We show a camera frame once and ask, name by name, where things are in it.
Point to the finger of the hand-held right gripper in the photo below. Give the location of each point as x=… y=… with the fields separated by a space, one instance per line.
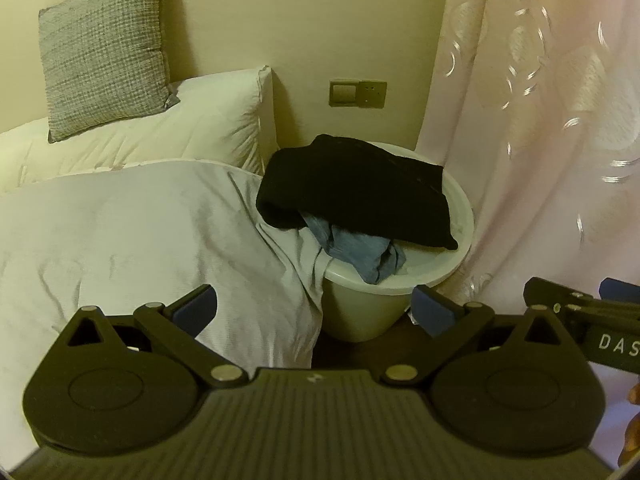
x=620 y=289
x=550 y=291

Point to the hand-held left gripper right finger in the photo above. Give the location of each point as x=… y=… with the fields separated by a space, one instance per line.
x=431 y=310

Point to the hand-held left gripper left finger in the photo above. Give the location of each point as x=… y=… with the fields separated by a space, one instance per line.
x=199 y=306

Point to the white round laundry basket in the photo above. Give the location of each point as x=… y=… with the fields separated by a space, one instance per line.
x=365 y=310

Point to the black knit cardigan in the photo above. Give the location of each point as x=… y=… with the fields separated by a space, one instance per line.
x=360 y=185

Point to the person's right hand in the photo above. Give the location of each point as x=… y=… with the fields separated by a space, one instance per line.
x=629 y=437

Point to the blue crumpled garment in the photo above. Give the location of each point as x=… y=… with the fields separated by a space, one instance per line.
x=355 y=255

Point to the pale grey duvet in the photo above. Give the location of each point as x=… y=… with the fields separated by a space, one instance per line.
x=125 y=240

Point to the pale patterned curtain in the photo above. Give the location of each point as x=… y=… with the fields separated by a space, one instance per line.
x=540 y=110

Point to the white pillow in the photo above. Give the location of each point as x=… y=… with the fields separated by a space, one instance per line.
x=175 y=125

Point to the grey checked cushion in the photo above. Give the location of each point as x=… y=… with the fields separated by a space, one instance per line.
x=105 y=50

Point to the bronze wall switch panel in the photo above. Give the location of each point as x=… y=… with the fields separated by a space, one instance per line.
x=356 y=93

